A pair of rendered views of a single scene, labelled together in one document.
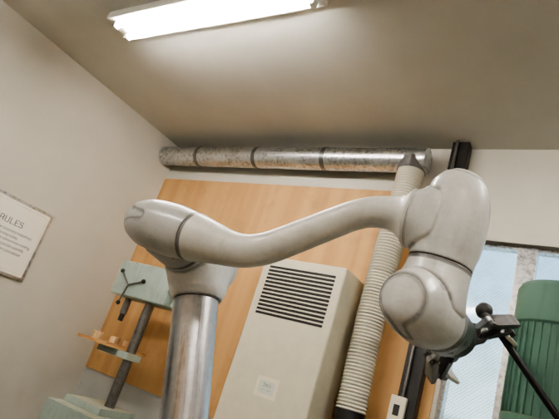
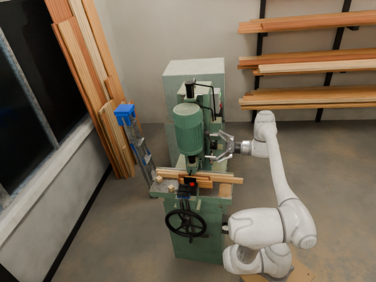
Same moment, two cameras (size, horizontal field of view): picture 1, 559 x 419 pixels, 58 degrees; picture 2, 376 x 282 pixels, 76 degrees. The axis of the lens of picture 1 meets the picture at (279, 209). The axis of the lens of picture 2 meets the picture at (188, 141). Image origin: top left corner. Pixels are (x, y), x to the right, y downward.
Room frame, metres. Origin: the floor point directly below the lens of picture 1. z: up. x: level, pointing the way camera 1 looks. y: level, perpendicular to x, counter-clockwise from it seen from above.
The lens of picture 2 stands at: (1.64, 0.55, 2.21)
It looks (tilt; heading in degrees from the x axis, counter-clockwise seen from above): 35 degrees down; 244
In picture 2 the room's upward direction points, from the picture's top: 6 degrees counter-clockwise
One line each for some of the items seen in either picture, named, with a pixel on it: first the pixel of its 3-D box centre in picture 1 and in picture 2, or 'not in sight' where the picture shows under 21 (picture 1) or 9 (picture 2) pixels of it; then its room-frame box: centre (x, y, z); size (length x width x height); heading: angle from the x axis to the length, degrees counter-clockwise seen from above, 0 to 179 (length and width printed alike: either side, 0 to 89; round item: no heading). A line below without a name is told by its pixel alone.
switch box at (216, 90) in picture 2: not in sight; (215, 100); (0.72, -0.80, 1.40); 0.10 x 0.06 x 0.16; 48
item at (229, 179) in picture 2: not in sight; (198, 177); (1.01, -0.62, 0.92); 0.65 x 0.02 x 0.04; 138
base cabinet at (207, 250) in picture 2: not in sight; (200, 211); (0.96, -0.74, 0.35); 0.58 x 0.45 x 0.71; 48
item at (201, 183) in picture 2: not in sight; (196, 183); (1.06, -0.57, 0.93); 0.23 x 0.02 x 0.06; 138
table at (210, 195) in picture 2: not in sight; (190, 192); (1.11, -0.57, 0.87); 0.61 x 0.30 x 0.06; 138
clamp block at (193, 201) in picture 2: not in sight; (187, 196); (1.17, -0.51, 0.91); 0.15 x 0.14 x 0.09; 138
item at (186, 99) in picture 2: not in sight; (190, 94); (0.95, -0.75, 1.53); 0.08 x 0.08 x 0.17; 48
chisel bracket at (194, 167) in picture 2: not in sight; (193, 164); (1.02, -0.66, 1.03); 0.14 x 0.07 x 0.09; 48
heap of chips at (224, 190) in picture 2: not in sight; (224, 188); (0.92, -0.42, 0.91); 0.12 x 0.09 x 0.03; 48
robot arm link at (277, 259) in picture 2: not in sight; (275, 255); (0.92, 0.07, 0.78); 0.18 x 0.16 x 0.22; 151
